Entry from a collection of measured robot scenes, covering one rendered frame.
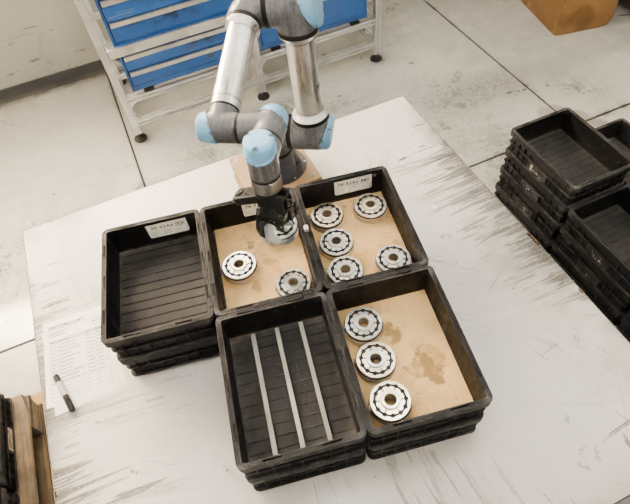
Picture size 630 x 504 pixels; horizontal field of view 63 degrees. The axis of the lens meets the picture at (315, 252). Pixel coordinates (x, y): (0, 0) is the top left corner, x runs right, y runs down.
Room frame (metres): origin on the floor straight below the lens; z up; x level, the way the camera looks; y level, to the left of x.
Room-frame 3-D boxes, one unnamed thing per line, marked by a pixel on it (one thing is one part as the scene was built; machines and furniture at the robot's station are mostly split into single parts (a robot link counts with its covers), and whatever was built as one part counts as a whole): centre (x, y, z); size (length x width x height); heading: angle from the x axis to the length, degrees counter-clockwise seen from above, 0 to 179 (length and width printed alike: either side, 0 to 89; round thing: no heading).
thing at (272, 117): (1.00, 0.08, 1.29); 0.11 x 0.11 x 0.08; 75
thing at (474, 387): (0.56, -0.19, 0.87); 0.40 x 0.30 x 0.11; 8
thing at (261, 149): (0.90, 0.09, 1.29); 0.09 x 0.08 x 0.11; 165
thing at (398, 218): (0.96, -0.13, 0.87); 0.40 x 0.30 x 0.11; 8
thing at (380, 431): (0.56, -0.19, 0.92); 0.40 x 0.30 x 0.02; 8
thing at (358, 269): (0.84, -0.08, 0.86); 0.10 x 0.10 x 0.01
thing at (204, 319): (0.88, 0.46, 0.92); 0.40 x 0.30 x 0.02; 8
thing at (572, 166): (1.49, -1.09, 0.37); 0.40 x 0.30 x 0.45; 18
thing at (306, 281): (0.82, 0.07, 0.86); 0.10 x 0.10 x 0.01
